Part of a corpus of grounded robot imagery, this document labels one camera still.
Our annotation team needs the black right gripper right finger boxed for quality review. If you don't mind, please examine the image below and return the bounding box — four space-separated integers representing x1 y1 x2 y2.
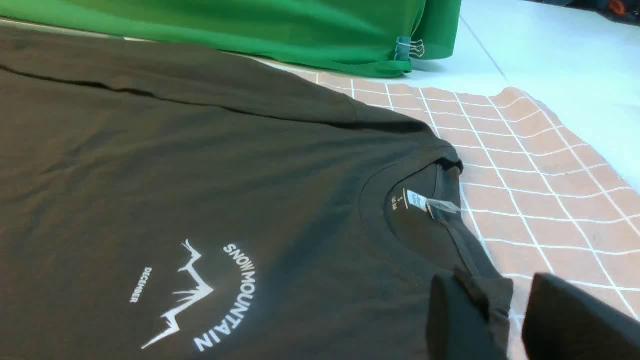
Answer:
521 273 640 360

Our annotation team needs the green backdrop cloth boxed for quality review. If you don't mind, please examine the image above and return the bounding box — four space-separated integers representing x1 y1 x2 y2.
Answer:
0 0 462 79

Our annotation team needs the dark gray long-sleeve shirt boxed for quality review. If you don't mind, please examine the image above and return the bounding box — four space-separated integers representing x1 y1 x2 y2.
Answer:
0 28 504 360

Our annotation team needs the metal binder clip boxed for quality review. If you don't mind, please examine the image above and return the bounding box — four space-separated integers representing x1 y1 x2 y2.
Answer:
393 36 426 61

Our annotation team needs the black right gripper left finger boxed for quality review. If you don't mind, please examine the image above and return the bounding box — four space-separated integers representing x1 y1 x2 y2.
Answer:
426 269 510 360

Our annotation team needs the pink checkered tablecloth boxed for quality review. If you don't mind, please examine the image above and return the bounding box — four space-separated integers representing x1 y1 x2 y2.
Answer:
281 65 640 360

